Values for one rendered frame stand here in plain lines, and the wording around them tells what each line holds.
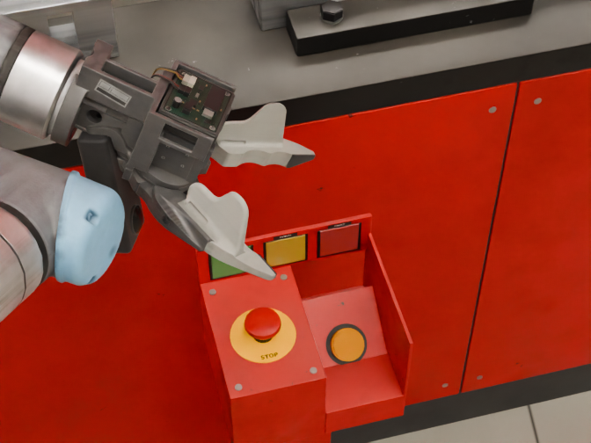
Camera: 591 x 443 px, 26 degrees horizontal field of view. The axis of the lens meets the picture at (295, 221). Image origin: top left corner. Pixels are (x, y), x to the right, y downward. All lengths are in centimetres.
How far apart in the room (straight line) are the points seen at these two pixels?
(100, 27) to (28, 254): 68
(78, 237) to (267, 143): 23
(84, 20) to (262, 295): 38
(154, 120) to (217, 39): 63
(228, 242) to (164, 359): 90
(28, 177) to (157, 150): 12
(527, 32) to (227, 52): 37
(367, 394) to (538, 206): 48
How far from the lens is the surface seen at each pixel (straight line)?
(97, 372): 185
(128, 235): 105
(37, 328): 174
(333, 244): 144
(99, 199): 90
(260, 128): 104
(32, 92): 97
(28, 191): 90
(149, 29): 159
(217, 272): 143
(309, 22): 154
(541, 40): 159
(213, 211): 96
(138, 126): 98
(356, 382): 146
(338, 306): 147
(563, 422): 229
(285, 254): 143
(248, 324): 138
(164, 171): 99
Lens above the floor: 194
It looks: 51 degrees down
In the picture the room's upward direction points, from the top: straight up
